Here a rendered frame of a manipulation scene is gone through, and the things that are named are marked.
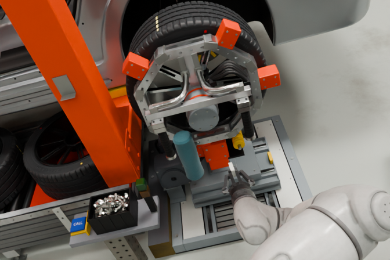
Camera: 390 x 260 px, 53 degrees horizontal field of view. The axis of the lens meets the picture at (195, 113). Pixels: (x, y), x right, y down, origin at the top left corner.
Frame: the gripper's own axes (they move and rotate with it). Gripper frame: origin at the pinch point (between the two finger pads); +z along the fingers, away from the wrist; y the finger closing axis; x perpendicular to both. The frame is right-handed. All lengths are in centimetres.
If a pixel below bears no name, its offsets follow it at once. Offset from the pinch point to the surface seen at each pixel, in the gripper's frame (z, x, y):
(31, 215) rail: 47, 20, 109
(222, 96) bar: 3.1, -30.3, -4.5
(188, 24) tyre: 25, -57, -1
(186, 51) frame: 19, -47, 4
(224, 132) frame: 32.1, -1.3, -2.6
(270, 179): 48, 43, -20
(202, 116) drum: 11.2, -21.2, 5.1
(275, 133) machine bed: 89, 39, -37
